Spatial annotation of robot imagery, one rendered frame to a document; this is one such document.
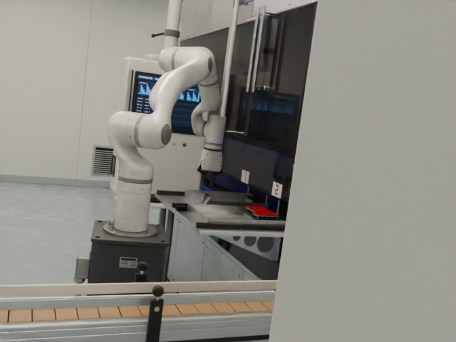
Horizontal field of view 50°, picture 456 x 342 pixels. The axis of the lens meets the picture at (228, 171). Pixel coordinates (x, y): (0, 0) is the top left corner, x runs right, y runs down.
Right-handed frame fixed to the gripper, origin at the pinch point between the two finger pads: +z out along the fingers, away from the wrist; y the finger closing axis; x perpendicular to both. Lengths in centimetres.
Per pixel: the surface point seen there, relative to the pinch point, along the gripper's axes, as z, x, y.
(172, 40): -69, -56, 12
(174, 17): -81, -56, 12
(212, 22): -88, -81, -19
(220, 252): 41, -21, -21
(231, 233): 12, 49, 7
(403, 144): -32, 194, 64
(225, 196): 9.3, -15.3, -16.6
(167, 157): -4, -51, 7
